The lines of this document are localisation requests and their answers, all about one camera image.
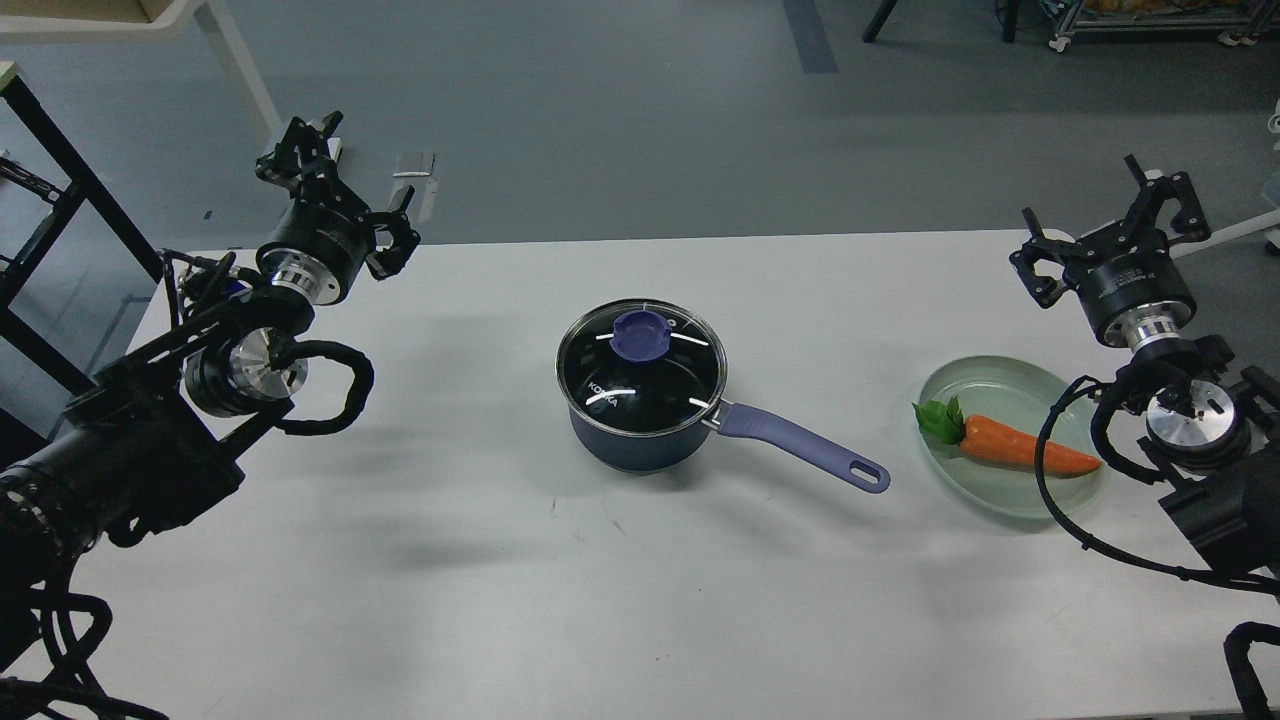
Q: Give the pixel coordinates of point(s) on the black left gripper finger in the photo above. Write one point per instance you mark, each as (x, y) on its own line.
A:
(390, 260)
(300, 161)

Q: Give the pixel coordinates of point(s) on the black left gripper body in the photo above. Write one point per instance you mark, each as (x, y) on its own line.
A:
(316, 251)

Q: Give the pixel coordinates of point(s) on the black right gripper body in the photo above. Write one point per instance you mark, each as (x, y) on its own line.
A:
(1132, 294)

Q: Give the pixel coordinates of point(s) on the glass lid with blue knob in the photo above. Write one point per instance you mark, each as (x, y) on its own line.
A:
(641, 367)

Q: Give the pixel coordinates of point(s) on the blue saucepan with handle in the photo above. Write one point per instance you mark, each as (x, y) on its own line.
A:
(645, 454)

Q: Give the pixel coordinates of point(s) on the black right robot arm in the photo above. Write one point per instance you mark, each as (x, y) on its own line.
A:
(1168, 416)

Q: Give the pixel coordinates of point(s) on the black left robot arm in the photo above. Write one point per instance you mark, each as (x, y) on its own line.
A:
(156, 441)

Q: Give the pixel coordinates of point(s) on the pale green oval plate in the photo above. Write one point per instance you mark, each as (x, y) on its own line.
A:
(1018, 394)

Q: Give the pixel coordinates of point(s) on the orange toy carrot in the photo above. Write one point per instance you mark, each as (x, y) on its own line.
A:
(989, 440)

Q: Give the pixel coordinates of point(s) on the metal wheeled cart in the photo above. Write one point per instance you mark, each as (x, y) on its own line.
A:
(1231, 23)

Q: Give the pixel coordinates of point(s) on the black metal rack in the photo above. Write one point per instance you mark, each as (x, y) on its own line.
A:
(83, 189)

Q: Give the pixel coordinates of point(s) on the black stand leg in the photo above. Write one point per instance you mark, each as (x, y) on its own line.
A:
(879, 19)

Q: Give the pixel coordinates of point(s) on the white table leg frame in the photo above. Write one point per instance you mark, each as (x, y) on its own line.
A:
(160, 71)

